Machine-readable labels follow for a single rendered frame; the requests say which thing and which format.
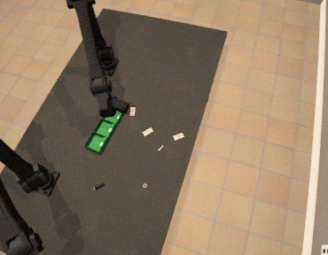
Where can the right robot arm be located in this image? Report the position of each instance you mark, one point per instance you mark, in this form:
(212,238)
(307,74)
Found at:
(11,223)

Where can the green rack of bins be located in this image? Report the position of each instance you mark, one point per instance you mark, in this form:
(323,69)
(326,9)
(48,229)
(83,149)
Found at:
(100,132)

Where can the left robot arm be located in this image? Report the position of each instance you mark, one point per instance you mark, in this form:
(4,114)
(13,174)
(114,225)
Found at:
(97,50)

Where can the white domino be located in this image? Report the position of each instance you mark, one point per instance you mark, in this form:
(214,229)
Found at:
(179,136)
(148,131)
(132,111)

